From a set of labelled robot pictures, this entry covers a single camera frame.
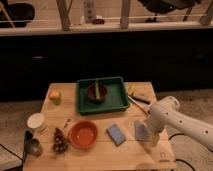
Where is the green plastic tray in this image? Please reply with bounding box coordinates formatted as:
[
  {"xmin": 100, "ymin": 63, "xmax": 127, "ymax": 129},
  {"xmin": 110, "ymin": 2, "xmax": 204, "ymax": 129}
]
[{"xmin": 76, "ymin": 76, "xmax": 129, "ymax": 115}]

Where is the dark red background object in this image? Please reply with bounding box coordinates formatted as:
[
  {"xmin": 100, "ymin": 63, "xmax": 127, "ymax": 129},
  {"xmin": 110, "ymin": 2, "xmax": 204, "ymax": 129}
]
[{"xmin": 92, "ymin": 19, "xmax": 105, "ymax": 25}]

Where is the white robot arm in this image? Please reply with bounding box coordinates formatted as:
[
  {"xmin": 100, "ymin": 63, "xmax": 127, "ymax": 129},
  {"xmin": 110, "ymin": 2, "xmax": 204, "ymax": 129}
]
[{"xmin": 148, "ymin": 96, "xmax": 213, "ymax": 151}]

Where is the dark metal cup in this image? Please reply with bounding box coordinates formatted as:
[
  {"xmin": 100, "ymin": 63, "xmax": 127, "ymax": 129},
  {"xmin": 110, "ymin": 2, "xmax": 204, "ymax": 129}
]
[{"xmin": 25, "ymin": 139, "xmax": 43, "ymax": 157}]

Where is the grey blue towel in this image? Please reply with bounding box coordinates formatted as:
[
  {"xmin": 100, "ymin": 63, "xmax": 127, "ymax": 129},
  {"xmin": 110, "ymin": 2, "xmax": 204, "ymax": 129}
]
[{"xmin": 134, "ymin": 120, "xmax": 149, "ymax": 141}]

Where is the yellow green fruit toy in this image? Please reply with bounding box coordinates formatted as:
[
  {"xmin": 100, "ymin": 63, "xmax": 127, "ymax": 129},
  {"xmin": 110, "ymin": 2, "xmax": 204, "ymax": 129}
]
[{"xmin": 48, "ymin": 90, "xmax": 61, "ymax": 105}]

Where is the green stick in bowl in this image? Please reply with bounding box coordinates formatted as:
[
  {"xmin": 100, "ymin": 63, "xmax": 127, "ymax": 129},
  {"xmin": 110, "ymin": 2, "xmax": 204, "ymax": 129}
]
[{"xmin": 95, "ymin": 80, "xmax": 100, "ymax": 100}]

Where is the blue sponge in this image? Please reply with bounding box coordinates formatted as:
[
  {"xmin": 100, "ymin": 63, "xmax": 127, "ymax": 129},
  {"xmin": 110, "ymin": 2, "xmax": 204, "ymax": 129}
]
[{"xmin": 107, "ymin": 124, "xmax": 126, "ymax": 146}]

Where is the black chair left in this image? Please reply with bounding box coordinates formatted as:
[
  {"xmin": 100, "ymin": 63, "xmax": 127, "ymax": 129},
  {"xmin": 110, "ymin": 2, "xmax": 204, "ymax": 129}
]
[{"xmin": 0, "ymin": 0, "xmax": 35, "ymax": 28}]

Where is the dark brown bowl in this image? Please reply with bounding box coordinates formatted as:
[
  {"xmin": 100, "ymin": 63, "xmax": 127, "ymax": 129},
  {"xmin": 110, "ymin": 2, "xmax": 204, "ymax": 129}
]
[{"xmin": 86, "ymin": 83, "xmax": 107, "ymax": 103}]

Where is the black handled brush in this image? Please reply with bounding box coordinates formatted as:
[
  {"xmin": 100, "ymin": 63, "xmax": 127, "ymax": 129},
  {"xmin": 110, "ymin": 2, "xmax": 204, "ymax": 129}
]
[{"xmin": 128, "ymin": 96, "xmax": 148, "ymax": 115}]

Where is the bunch of dark grapes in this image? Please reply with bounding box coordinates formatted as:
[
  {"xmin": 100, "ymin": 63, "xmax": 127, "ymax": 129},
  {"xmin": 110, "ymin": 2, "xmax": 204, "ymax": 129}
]
[{"xmin": 52, "ymin": 128, "xmax": 68, "ymax": 154}]

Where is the black cable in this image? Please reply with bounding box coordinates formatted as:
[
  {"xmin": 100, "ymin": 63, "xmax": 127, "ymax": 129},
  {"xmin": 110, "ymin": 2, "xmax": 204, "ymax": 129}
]
[{"xmin": 168, "ymin": 132, "xmax": 198, "ymax": 171}]

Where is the red orange bowl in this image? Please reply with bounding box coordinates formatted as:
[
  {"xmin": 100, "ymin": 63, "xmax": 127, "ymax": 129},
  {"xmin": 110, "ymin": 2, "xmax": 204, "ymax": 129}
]
[{"xmin": 68, "ymin": 120, "xmax": 98, "ymax": 150}]

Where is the black office chair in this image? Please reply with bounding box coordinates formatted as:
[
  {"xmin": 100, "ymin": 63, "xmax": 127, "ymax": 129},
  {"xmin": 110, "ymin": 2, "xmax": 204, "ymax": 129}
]
[{"xmin": 137, "ymin": 0, "xmax": 201, "ymax": 23}]

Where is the white cup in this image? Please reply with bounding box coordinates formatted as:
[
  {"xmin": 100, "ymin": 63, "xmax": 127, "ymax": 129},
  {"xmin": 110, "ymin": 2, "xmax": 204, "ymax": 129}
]
[{"xmin": 27, "ymin": 113, "xmax": 47, "ymax": 132}]

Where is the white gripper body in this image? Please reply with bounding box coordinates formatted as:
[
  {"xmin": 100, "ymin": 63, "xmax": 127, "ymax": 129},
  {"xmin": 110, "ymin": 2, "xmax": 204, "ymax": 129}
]
[{"xmin": 147, "ymin": 125, "xmax": 160, "ymax": 147}]

